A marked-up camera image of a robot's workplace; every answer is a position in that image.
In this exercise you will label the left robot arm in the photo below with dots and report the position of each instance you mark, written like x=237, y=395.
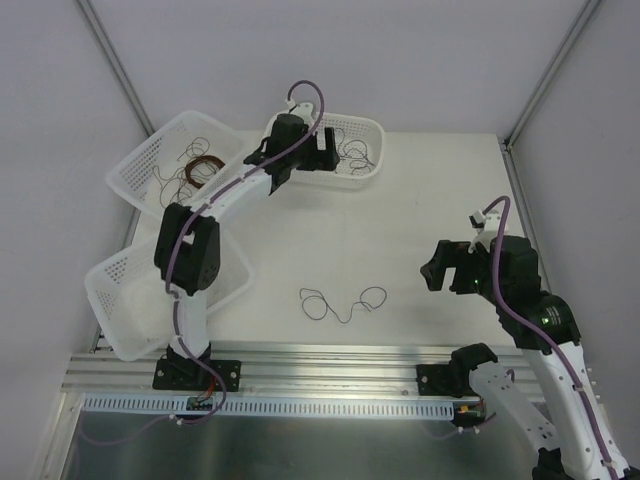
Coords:
x=188, y=248

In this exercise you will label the right aluminium frame post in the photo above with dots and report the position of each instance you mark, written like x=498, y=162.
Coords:
x=583, y=19

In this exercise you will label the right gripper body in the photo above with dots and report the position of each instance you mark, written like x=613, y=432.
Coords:
x=454, y=273

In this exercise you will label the left aluminium frame post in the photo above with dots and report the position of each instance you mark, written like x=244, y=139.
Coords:
x=98, y=31

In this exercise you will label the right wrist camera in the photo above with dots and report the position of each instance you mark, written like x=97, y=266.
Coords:
x=486, y=226

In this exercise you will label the white basket with brown wires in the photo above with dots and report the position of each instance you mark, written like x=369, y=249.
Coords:
x=152, y=176

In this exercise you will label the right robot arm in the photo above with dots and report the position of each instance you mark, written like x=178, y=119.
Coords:
x=573, y=442

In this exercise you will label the white basket near left arm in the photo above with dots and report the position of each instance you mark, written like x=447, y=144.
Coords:
x=129, y=300

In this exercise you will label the white basket with purple wires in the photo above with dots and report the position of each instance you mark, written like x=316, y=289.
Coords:
x=360, y=145

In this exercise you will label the aluminium frame post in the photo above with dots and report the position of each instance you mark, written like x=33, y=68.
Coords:
x=583, y=19
x=98, y=31

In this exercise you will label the aluminium mounting rail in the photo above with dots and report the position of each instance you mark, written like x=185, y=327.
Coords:
x=276, y=370

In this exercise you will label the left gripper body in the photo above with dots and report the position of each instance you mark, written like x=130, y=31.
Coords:
x=310, y=155

